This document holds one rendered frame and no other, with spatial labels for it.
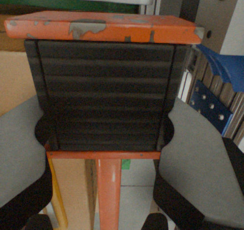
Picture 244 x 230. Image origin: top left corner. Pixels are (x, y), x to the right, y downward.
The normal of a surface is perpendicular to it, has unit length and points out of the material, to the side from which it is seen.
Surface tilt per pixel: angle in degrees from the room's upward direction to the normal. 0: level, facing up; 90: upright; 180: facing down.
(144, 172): 0
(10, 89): 0
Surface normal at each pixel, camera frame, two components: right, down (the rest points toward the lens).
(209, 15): -1.00, -0.03
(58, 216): 0.03, 0.54
